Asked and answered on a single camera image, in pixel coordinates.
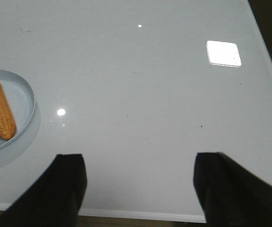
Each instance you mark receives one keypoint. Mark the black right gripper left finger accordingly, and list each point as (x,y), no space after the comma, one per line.
(54,199)

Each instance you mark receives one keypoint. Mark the light blue plate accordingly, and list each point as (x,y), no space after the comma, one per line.
(21,100)

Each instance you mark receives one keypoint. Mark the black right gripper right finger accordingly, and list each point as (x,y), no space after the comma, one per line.
(230,195)

